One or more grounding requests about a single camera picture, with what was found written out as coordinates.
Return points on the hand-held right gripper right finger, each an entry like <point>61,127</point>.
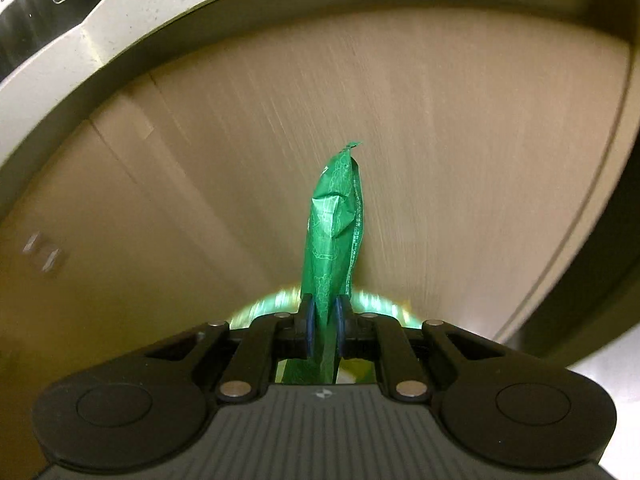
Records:
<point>343,330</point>

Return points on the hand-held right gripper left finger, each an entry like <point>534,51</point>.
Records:
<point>307,330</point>

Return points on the green wrapper with gold print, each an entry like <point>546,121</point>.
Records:
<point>330,220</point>

